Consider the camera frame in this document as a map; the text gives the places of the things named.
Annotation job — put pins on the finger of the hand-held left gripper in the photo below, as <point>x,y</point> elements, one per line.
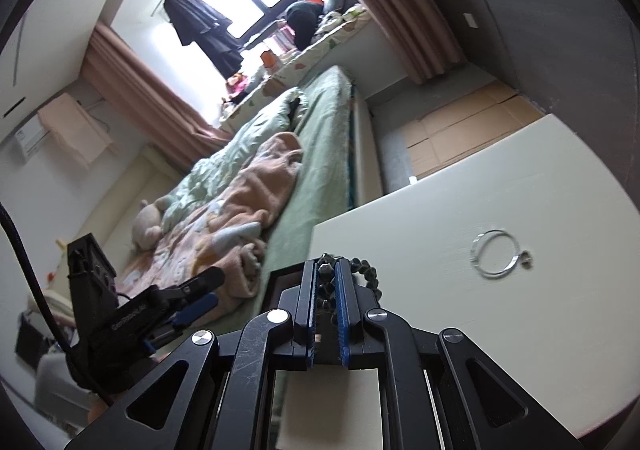
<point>202,280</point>
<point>197,307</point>

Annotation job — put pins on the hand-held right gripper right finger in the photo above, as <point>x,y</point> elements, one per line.
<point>343,320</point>

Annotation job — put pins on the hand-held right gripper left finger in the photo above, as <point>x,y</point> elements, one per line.
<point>311,320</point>

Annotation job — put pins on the black gift box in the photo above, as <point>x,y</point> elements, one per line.
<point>280,280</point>

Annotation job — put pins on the silver bangle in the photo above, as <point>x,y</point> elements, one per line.
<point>484,270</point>

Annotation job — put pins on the person's left hand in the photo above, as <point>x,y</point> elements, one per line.
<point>100,411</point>

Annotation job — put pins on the beige plush toy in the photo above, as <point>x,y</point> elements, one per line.
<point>147,225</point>

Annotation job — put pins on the pink fleece blanket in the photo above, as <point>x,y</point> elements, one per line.
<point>240,195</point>

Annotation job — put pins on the beige headboard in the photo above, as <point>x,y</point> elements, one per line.
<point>125,190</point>

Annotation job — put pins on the green floral quilt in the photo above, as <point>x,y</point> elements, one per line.
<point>235,145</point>

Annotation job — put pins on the bed with green sheet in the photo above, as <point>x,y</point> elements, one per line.
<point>320,140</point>

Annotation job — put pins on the red pink toy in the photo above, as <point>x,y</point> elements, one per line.
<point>237,87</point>

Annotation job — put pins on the peach hanging towel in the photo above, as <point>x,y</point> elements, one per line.
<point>75,130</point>

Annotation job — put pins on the pink curtain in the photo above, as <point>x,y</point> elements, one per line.
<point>150,90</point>
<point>400,5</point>

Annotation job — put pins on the white air conditioner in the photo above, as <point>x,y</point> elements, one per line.
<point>30,135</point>

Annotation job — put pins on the flat cardboard sheets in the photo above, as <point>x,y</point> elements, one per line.
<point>465,130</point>

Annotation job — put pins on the orange box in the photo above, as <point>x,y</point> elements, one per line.
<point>268,60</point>

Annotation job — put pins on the floral window seat cushion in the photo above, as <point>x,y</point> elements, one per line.
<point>300,60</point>

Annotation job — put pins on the hanging dark clothes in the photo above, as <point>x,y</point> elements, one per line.
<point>210,30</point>

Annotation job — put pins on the row of books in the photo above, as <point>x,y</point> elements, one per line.
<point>283,40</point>

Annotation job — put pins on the black bag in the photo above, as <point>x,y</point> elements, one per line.
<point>305,22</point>

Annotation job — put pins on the white wall socket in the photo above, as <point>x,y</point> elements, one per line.
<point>470,20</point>

